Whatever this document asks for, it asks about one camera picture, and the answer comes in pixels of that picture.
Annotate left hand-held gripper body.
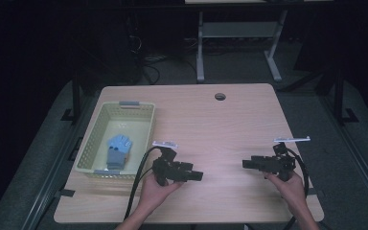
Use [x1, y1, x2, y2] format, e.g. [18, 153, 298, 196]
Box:
[151, 140, 186, 187]

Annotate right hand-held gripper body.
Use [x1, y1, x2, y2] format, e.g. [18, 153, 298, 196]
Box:
[264, 136, 311, 182]

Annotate plain blue knit glove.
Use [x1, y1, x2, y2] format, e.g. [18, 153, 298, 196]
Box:
[105, 149, 129, 171]

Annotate blue glove with dark dots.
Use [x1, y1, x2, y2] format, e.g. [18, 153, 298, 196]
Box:
[107, 133, 134, 161]

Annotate pale yellow plastic basket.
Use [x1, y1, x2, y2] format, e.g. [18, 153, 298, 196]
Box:
[74, 101, 156, 180]

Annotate person's left hand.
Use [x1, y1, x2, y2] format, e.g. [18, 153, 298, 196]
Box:
[137, 172, 184, 214]

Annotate person's right hand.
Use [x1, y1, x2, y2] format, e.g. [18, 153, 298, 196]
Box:
[263, 171, 308, 212]

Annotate black metal stand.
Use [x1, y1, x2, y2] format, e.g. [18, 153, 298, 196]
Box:
[60, 68, 84, 124]
[331, 61, 360, 127]

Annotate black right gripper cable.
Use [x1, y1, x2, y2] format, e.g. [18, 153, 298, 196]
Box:
[282, 148, 311, 230]

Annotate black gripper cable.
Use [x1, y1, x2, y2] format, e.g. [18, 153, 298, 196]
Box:
[123, 146, 161, 221]
[282, 148, 311, 230]

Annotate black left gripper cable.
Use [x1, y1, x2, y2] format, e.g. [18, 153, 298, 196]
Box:
[123, 146, 161, 221]

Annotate loose floor cables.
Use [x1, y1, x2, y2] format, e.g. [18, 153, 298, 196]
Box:
[140, 52, 199, 86]

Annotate white metal desk frame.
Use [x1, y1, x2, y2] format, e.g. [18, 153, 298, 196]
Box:
[184, 0, 334, 83]

